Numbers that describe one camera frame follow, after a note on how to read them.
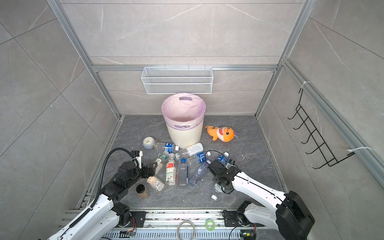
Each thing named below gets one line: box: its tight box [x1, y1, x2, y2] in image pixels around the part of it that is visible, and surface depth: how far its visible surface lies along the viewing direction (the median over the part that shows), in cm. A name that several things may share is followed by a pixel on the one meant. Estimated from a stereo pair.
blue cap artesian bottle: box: [177, 158, 188, 187], surface depth 91 cm
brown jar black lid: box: [135, 184, 149, 199], surface depth 76 cm
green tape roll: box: [205, 219, 216, 232], surface depth 74 cm
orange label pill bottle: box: [146, 175, 165, 192], surface depth 83 cm
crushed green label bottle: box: [211, 183, 225, 201], surface depth 79 cm
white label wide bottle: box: [175, 142, 204, 160], surface depth 95 cm
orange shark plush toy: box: [205, 125, 239, 142], surface depth 102 cm
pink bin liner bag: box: [161, 93, 206, 131], surface depth 95 cm
